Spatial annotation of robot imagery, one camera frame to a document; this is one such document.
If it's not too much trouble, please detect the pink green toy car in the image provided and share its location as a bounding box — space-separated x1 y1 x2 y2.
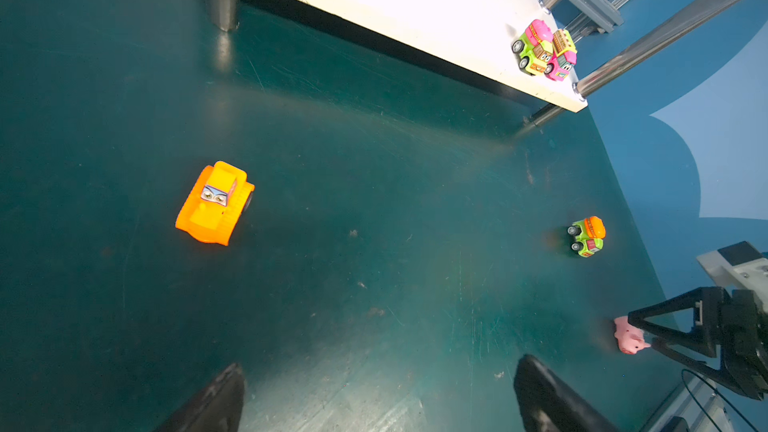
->
511 19 554 76

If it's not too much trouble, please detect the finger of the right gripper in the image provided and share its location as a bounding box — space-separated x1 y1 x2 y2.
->
652 338 750 398
628 287 723 342

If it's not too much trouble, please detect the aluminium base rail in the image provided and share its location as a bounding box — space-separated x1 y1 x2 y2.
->
640 372 767 431

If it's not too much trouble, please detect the pink pig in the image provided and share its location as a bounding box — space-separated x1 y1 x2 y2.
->
614 316 651 355

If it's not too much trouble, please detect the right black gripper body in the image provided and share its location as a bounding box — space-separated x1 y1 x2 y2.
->
720 289 767 401

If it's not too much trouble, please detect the pink green toy truck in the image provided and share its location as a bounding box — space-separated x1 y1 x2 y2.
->
545 29 578 82

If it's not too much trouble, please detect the orange green toy truck right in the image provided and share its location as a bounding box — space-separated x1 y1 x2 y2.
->
567 216 606 258

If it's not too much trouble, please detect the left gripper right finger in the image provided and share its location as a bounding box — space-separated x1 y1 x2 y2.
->
513 354 618 432

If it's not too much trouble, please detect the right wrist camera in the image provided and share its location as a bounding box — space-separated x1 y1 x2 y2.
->
696 241 767 302

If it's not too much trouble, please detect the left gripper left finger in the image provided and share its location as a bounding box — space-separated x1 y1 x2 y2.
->
155 363 245 432

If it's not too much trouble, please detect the orange toy car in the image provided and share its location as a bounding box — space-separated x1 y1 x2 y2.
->
175 161 255 246

